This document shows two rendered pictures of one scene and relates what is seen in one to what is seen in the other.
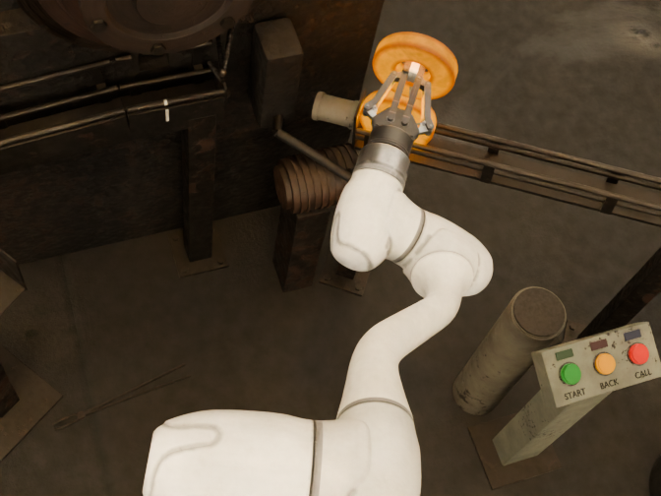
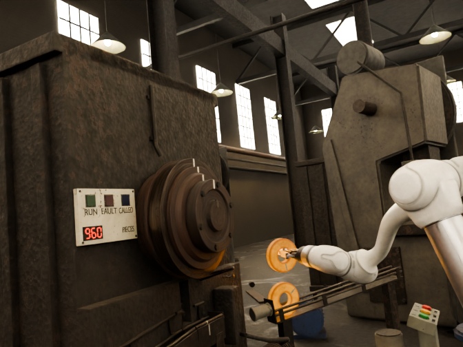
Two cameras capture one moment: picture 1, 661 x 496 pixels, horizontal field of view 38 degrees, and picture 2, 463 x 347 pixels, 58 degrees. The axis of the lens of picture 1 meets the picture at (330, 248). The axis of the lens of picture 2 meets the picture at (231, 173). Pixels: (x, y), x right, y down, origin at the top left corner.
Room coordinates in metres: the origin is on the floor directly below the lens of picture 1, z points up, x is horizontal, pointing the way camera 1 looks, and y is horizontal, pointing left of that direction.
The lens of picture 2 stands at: (-0.47, 1.08, 1.11)
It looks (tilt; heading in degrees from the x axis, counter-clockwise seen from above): 6 degrees up; 330
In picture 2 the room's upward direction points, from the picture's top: 5 degrees counter-clockwise
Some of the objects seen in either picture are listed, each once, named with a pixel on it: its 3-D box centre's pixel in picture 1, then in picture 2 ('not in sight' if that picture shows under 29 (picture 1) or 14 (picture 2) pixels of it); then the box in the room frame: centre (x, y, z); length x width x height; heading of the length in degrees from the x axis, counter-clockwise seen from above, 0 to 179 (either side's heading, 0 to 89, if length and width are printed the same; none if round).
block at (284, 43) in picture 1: (273, 73); (228, 314); (1.21, 0.20, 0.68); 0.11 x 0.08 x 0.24; 32
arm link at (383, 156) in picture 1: (382, 167); (312, 256); (0.90, -0.05, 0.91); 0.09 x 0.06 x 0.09; 87
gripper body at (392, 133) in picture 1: (393, 133); (302, 255); (0.98, -0.05, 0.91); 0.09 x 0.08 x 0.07; 177
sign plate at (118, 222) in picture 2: not in sight; (107, 215); (0.99, 0.74, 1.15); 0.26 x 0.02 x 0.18; 122
